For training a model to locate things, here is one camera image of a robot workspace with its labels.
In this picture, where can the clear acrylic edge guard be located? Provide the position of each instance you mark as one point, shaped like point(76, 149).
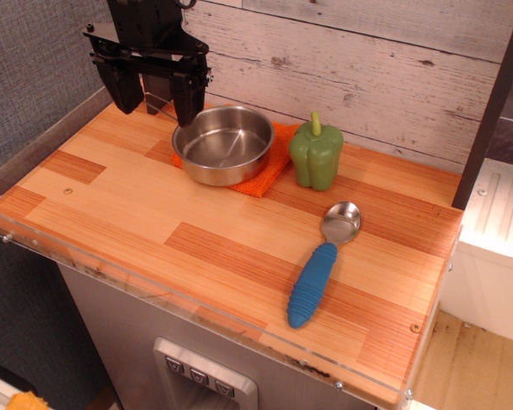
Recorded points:
point(232, 269)

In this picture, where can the white toy sink unit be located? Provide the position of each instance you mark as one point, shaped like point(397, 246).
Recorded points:
point(478, 286)

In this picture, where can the green toy bell pepper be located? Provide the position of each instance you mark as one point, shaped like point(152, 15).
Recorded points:
point(315, 150)

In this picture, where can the dark frame post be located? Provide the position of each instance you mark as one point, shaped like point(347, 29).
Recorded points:
point(157, 93)
point(483, 138)

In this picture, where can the silver metal pot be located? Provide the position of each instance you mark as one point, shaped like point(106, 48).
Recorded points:
point(224, 145)

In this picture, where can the dark right frame post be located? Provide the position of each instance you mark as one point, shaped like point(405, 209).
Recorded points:
point(483, 138)

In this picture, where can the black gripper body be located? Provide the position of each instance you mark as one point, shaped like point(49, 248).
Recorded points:
point(147, 37)

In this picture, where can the silver dispenser panel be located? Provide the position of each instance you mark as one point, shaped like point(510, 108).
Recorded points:
point(192, 381)

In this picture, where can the yellow object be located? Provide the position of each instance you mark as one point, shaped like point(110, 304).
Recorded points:
point(26, 401)

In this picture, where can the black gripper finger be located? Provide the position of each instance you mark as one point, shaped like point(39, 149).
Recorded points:
point(120, 77)
point(190, 100)

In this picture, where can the dark left frame post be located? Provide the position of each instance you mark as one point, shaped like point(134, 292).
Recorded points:
point(157, 93)

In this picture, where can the orange cloth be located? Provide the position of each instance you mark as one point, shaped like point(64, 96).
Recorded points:
point(277, 161)

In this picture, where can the grey toy fridge cabinet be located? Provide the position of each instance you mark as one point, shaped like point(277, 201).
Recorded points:
point(124, 327)

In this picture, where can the blue handled metal spoon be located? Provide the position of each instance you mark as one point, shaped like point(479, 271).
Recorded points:
point(340, 225)

